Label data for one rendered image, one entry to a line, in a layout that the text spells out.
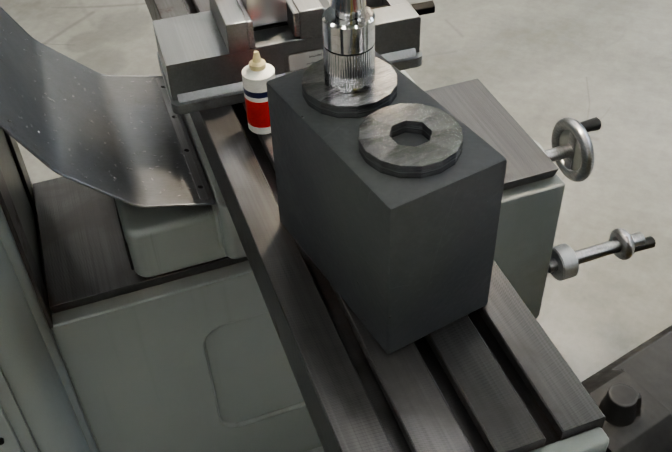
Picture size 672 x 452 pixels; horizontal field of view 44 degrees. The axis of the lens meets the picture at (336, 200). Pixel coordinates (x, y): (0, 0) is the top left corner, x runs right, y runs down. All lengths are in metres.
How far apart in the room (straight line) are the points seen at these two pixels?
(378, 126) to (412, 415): 0.26
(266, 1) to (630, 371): 0.71
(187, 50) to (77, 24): 2.23
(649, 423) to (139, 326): 0.69
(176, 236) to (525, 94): 1.83
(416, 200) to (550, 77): 2.22
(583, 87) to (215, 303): 1.87
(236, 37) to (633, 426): 0.71
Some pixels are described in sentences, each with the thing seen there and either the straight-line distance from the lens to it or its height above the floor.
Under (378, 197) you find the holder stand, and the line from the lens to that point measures 0.68.
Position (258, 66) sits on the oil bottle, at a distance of 1.01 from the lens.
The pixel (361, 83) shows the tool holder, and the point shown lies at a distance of 0.77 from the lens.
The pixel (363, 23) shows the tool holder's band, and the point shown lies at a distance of 0.74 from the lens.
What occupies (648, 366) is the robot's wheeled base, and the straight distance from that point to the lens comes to 1.27.
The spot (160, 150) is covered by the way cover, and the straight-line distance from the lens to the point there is 1.16.
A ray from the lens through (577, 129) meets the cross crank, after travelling 1.51.
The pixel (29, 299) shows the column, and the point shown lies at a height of 0.77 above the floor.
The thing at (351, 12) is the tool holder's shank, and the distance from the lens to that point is 0.74.
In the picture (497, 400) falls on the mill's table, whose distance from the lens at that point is 0.78.
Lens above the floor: 1.55
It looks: 42 degrees down
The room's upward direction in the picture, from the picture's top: 2 degrees counter-clockwise
